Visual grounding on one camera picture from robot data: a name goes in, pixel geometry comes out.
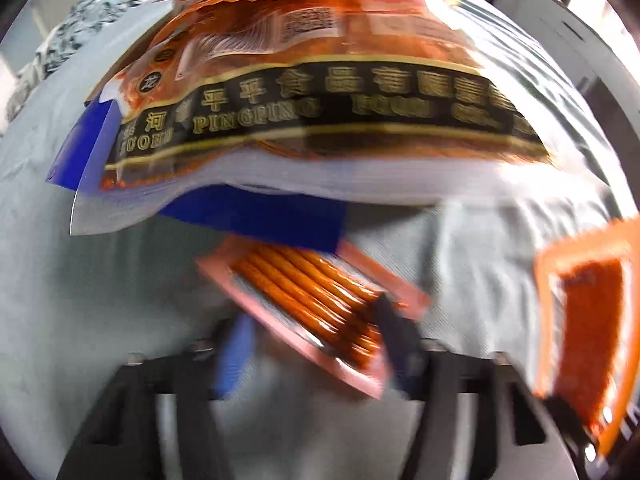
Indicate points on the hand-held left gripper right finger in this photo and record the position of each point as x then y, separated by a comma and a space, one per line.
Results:
400, 340

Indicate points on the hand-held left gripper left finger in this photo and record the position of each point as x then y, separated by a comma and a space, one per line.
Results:
235, 355

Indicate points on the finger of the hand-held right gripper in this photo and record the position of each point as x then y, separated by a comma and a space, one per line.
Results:
570, 425

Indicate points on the pink packet of orange sticks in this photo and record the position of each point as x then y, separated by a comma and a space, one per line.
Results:
300, 285

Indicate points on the large clear spicy strip packet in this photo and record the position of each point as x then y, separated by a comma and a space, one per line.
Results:
325, 110

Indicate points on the teal bed sheet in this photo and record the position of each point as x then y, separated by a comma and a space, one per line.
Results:
100, 285

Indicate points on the crumpled bedding pile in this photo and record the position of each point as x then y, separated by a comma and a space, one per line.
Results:
65, 40

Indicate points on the white cabinet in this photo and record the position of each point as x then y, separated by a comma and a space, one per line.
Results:
590, 35

